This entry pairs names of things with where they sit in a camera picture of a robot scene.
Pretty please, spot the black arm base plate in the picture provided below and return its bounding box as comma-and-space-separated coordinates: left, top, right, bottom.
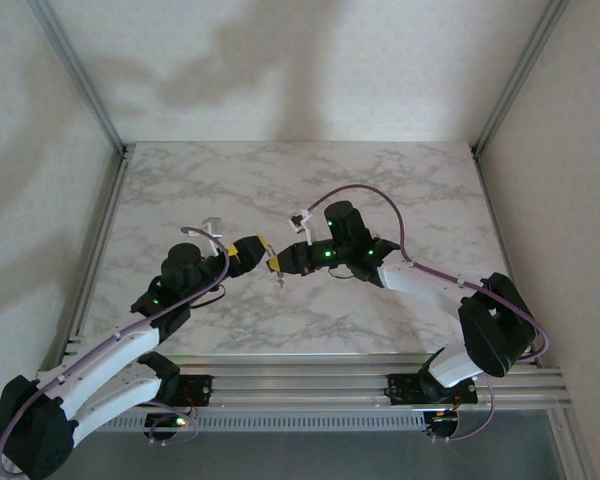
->
159, 374, 214, 407
387, 372, 477, 406

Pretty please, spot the aluminium table side rail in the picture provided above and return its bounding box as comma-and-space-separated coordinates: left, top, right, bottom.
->
472, 149, 540, 369
59, 152, 132, 361

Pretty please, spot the aluminium mounting rail beam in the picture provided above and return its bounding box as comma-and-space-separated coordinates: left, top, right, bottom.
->
23, 353, 576, 415

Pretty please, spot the black controller board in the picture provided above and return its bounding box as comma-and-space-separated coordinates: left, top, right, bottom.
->
425, 408, 462, 443
143, 410, 195, 447

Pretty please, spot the aluminium frame post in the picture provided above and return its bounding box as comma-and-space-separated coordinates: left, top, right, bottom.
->
471, 0, 572, 157
29, 0, 130, 157

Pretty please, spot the purple cable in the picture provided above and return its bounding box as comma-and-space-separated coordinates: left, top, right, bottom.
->
307, 183, 552, 444
0, 225, 231, 480

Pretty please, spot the grey slotted cable duct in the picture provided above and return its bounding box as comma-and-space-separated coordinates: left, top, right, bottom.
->
99, 412, 427, 433

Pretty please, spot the aluminium frame leg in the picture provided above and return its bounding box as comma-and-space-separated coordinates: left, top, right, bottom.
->
547, 409, 599, 480

